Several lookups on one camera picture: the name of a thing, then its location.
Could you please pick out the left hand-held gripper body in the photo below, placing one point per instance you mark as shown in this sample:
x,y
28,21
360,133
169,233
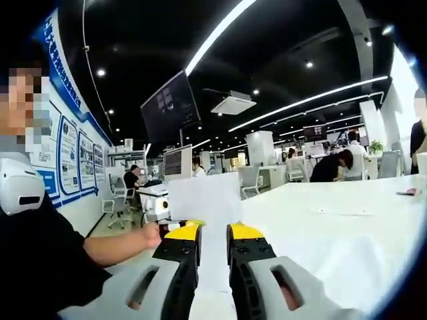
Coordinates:
x,y
155,208

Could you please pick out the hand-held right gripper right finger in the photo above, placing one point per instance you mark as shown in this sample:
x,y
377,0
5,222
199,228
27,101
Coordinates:
x,y
267,290

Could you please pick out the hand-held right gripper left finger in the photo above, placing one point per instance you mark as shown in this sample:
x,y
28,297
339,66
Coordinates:
x,y
140,290

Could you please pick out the white printing paper bundle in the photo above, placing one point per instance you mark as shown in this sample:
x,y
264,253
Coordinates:
x,y
207,200

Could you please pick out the person's left hand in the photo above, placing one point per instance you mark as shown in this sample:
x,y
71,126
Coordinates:
x,y
152,235

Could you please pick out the group of white office chairs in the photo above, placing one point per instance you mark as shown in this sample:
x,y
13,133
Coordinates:
x,y
118,200

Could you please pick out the monitor on stand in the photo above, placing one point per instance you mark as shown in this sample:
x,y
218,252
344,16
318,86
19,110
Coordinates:
x,y
177,163

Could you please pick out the white storage shelf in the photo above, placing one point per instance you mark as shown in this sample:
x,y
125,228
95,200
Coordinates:
x,y
126,153

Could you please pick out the large dark hanging screen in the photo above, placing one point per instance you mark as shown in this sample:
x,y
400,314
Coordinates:
x,y
170,106

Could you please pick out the white table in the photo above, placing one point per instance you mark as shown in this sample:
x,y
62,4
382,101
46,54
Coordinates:
x,y
317,200

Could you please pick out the white table outlet cover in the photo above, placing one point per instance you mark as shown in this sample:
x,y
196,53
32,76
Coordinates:
x,y
340,211

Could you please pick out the ceiling air conditioner unit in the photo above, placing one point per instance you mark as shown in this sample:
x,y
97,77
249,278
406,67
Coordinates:
x,y
233,101

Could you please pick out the white worn device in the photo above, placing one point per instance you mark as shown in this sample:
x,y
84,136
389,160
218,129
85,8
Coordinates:
x,y
20,185

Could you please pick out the small dark hanging screen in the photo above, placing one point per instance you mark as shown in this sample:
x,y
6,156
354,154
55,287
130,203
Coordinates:
x,y
315,133

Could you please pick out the green potted plant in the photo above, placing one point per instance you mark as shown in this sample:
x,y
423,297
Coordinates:
x,y
376,146

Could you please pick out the long straight ceiling light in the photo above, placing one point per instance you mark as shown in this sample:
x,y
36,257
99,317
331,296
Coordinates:
x,y
217,36

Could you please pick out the long curved ceiling light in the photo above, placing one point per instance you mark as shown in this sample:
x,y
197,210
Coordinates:
x,y
310,99

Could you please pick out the blue white wall poster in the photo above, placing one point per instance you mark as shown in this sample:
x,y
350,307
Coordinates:
x,y
73,150

